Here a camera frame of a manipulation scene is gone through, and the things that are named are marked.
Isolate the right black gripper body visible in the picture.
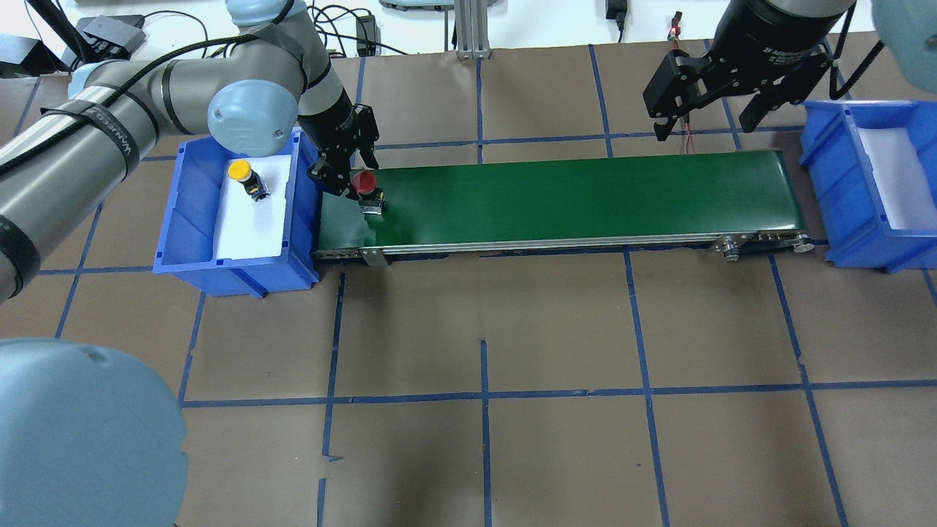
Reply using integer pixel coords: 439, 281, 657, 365
642, 1, 855, 120

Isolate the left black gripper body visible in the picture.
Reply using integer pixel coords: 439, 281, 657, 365
311, 104, 379, 165

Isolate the red push button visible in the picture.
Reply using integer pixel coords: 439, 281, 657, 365
351, 170, 385, 216

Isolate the yellow push button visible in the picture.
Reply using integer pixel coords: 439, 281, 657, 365
225, 159, 270, 201

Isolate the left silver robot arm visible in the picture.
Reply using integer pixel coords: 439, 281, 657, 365
1, 1, 379, 299

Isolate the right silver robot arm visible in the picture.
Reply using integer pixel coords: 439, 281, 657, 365
642, 1, 935, 141

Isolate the green conveyor belt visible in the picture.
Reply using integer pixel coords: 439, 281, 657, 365
312, 150, 814, 266

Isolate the black power adapter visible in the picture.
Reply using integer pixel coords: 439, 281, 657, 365
356, 14, 381, 57

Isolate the white foam pad left bin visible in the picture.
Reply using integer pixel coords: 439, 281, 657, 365
214, 154, 291, 260

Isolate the white foam pad bin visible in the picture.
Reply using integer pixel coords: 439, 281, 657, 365
214, 154, 291, 260
857, 127, 936, 230

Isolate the blue bin right side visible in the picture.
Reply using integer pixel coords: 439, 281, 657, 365
800, 100, 936, 273

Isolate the blue bin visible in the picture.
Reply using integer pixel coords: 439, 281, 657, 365
152, 127, 322, 298
800, 100, 936, 273

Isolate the blue bin left side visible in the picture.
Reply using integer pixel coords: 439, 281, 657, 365
152, 127, 322, 298

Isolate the white foam pad right bin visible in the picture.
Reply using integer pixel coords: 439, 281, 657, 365
857, 127, 936, 230

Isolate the red black power wire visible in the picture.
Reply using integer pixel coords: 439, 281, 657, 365
670, 11, 696, 154

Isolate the aluminium frame post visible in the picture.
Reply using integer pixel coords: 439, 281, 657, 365
454, 0, 491, 60

